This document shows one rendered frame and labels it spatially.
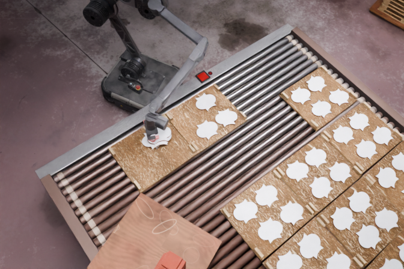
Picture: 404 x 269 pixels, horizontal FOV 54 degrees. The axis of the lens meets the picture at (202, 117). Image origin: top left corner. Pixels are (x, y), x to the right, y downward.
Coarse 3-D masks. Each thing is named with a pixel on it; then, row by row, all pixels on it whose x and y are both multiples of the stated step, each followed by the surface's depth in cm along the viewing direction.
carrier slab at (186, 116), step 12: (216, 96) 263; (180, 108) 257; (192, 108) 257; (216, 108) 258; (228, 108) 259; (180, 120) 252; (192, 120) 252; (204, 120) 253; (240, 120) 255; (180, 132) 247; (192, 132) 248; (216, 132) 249; (228, 132) 250; (204, 144) 244
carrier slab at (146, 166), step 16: (144, 128) 247; (128, 144) 240; (176, 144) 243; (128, 160) 235; (144, 160) 236; (160, 160) 236; (176, 160) 237; (128, 176) 230; (144, 176) 230; (160, 176) 231
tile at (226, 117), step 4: (220, 112) 256; (224, 112) 256; (228, 112) 256; (232, 112) 256; (216, 116) 254; (220, 116) 254; (224, 116) 254; (228, 116) 254; (232, 116) 255; (236, 116) 255; (216, 120) 252; (220, 120) 253; (224, 120) 253; (228, 120) 253; (232, 120) 253; (220, 124) 252; (224, 124) 251; (228, 124) 252; (232, 124) 253
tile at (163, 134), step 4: (168, 128) 242; (160, 132) 240; (164, 132) 240; (168, 132) 241; (160, 136) 239; (164, 136) 239; (168, 136) 239; (152, 140) 237; (156, 140) 237; (160, 140) 237; (164, 140) 238
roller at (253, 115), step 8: (264, 104) 265; (272, 104) 266; (256, 112) 261; (248, 120) 258; (224, 136) 250; (168, 176) 235; (136, 192) 227; (144, 192) 229; (128, 200) 224; (112, 208) 221; (120, 208) 223; (104, 216) 218; (88, 224) 215; (96, 224) 217
